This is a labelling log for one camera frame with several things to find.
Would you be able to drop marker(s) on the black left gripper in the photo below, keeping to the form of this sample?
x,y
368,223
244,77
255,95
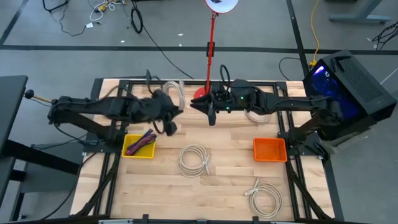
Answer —
x,y
161,105

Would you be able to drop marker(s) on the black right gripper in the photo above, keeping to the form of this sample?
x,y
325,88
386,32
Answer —
x,y
222,102

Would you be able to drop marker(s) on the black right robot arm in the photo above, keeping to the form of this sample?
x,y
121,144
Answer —
x,y
280,104

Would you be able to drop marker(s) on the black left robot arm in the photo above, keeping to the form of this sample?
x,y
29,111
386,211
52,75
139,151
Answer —
x,y
93,107

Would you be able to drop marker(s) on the yellow plastic basket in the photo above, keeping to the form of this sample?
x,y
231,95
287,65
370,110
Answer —
x,y
148,153

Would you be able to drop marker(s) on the red desk lamp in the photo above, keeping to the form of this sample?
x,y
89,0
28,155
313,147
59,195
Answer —
x,y
211,40

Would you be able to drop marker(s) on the orange plastic basket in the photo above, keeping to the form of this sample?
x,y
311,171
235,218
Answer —
x,y
270,150

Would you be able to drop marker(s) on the black knob yellow rod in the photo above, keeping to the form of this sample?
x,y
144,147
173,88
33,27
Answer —
x,y
29,94

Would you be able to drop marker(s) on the black computer tower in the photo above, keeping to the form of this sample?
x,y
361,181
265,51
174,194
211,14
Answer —
x,y
357,81

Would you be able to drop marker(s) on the black side table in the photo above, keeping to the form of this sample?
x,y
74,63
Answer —
x,y
11,102

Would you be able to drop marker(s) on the wooden desk grey legs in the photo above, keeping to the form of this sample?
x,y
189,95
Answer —
x,y
357,17

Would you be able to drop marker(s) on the black aluminium rig frame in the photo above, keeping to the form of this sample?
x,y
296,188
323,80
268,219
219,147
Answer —
x,y
264,83

